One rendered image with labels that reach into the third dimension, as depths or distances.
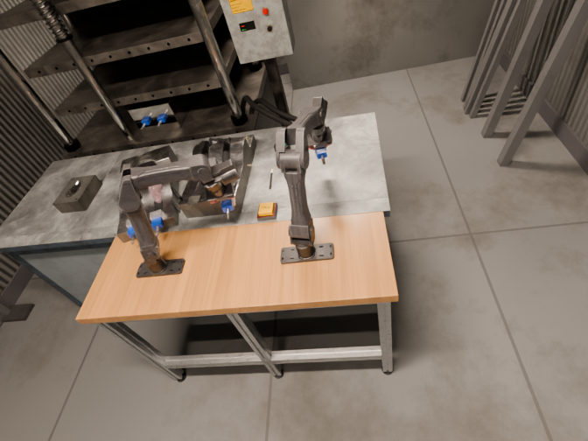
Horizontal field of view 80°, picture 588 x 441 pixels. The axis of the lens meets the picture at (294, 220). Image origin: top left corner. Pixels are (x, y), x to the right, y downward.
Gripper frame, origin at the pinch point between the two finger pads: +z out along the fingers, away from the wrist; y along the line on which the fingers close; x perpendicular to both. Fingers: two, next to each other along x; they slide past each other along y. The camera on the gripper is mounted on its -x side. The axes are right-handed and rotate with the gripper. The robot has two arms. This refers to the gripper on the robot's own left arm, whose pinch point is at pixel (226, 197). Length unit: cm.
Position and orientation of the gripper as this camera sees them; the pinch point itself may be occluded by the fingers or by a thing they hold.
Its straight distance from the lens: 141.7
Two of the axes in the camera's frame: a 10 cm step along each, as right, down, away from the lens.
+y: -9.7, 2.5, 0.4
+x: 2.3, 9.4, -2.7
